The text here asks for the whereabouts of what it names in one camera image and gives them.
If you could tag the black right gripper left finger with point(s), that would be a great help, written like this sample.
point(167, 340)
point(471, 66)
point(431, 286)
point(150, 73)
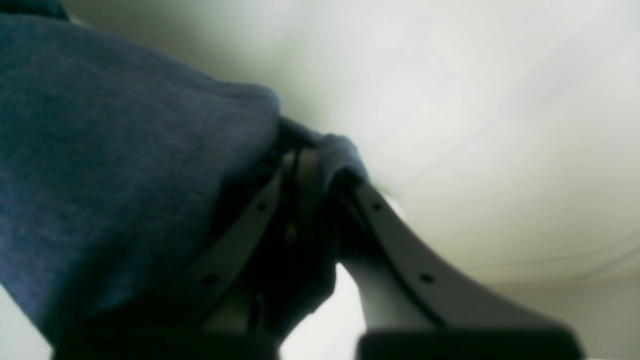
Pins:
point(212, 309)

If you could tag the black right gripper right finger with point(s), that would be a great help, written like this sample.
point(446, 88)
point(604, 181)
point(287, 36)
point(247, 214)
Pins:
point(416, 306)

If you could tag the blue T-shirt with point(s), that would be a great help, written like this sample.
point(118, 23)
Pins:
point(116, 161)

